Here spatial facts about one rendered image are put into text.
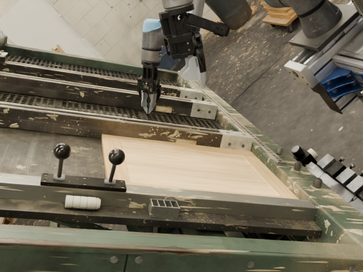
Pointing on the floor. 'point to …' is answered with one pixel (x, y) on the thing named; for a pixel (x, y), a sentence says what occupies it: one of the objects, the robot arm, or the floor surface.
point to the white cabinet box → (45, 29)
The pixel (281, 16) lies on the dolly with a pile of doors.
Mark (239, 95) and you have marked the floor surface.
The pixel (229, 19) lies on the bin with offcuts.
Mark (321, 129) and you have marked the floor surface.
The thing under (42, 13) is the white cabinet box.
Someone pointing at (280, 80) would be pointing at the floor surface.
